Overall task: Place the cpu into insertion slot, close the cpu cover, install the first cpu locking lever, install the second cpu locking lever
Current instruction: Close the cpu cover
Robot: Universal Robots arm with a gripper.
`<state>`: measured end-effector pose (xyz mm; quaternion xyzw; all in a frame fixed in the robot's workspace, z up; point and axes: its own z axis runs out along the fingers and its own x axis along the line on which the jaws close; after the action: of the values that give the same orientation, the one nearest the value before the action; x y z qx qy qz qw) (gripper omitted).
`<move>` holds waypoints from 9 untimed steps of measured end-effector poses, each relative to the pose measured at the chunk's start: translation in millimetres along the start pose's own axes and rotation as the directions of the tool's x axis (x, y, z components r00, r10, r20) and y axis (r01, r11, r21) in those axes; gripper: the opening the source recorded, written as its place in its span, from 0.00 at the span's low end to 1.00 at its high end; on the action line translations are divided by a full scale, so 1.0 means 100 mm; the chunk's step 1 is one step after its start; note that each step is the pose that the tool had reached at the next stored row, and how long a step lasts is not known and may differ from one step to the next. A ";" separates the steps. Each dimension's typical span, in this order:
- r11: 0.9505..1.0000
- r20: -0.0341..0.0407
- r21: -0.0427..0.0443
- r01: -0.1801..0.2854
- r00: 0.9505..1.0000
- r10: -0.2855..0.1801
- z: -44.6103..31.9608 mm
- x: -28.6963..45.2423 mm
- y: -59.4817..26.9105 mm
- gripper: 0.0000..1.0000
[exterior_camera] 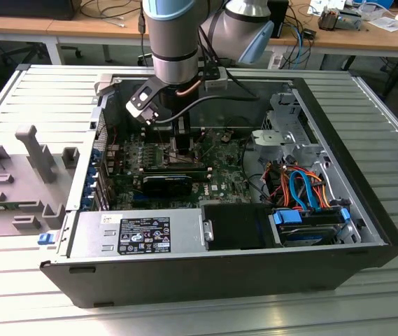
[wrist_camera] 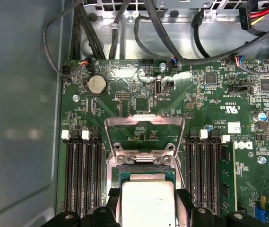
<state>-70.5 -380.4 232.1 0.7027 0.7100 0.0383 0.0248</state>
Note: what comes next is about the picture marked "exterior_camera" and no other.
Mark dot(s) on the black box on desk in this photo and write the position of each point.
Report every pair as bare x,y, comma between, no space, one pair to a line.
23,8

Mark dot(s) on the black plastic shroud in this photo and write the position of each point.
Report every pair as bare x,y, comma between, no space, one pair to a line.
233,227

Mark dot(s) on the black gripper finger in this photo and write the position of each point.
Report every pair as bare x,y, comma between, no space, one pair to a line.
186,145

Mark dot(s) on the grey power supply unit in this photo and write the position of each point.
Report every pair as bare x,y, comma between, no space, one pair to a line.
86,238

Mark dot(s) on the hard disk in blue carrier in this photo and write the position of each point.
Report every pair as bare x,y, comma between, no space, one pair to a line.
287,217

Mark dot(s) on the long wooden desk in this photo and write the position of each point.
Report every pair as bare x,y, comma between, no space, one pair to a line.
90,29

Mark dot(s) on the green motherboard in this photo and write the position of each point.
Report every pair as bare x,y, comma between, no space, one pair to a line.
226,175

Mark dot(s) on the CPU socket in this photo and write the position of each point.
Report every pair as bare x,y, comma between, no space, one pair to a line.
168,160

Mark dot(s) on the grey parts rack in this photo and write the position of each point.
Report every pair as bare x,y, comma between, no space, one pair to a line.
27,196

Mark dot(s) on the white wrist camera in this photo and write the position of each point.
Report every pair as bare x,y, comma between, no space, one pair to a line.
142,101

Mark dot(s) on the CPU cooler heatsink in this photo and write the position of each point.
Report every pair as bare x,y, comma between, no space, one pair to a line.
326,19

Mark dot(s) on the black office chair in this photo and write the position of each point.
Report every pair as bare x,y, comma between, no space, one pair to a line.
27,52

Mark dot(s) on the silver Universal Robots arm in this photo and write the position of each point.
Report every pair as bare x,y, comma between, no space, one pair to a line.
170,35

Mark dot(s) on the black open PC case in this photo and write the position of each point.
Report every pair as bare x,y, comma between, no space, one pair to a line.
202,280

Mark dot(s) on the black upright desk device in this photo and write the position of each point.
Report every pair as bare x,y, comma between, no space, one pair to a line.
280,17

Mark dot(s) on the blue case latch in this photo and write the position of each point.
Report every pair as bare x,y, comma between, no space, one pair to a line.
45,238

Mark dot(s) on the white paper sheets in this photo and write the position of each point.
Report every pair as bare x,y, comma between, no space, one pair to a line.
387,21

